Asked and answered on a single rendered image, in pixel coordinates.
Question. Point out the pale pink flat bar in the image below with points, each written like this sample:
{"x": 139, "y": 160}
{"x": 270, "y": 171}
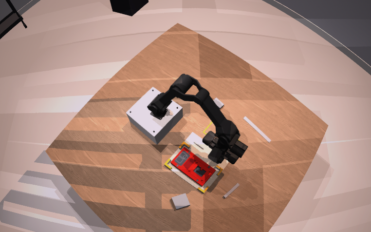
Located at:
{"x": 257, "y": 129}

